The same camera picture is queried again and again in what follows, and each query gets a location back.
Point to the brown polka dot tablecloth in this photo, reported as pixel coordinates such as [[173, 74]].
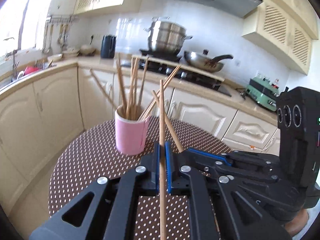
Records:
[[94, 154]]

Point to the chrome sink faucet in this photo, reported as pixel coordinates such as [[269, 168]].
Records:
[[10, 43]]

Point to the steel wok with black handle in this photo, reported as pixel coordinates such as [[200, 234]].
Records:
[[205, 63]]

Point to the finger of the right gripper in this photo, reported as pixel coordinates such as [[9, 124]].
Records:
[[212, 153], [204, 161]]

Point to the stone board over cooktop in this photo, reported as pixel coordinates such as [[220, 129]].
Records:
[[182, 66]]

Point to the wall utensil rack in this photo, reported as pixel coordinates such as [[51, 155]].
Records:
[[56, 19]]

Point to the green countertop appliance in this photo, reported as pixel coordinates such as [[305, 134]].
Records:
[[263, 92]]

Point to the black electric kettle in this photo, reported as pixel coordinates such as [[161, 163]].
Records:
[[108, 47]]

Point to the stainless steel steamer pot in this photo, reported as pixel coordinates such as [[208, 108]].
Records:
[[165, 36]]

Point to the red bowl in sink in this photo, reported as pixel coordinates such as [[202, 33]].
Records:
[[30, 69]]

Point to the right hand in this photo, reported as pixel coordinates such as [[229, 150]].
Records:
[[298, 223]]

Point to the black gas cooktop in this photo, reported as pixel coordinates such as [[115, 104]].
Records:
[[206, 81]]

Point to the black induction cooker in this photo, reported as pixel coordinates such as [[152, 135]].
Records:
[[161, 55]]

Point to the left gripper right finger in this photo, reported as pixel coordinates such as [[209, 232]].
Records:
[[207, 219]]

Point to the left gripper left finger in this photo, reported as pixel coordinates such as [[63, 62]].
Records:
[[107, 208]]

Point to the pink cylindrical utensil holder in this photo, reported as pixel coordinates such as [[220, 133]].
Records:
[[130, 134]]

